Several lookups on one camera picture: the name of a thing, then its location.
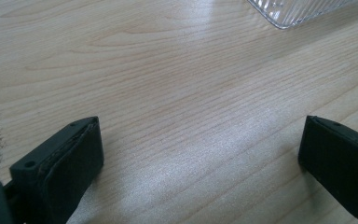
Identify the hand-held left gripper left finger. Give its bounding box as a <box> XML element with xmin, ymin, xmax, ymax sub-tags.
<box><xmin>8</xmin><ymin>116</ymin><xmax>105</xmax><ymax>224</ymax></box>

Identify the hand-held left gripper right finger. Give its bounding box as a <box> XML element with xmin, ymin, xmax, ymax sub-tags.
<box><xmin>297</xmin><ymin>115</ymin><xmax>358</xmax><ymax>224</ymax></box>

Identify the clear ribbed plastic container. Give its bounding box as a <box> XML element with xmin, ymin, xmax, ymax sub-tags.
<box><xmin>246</xmin><ymin>0</ymin><xmax>358</xmax><ymax>31</ymax></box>

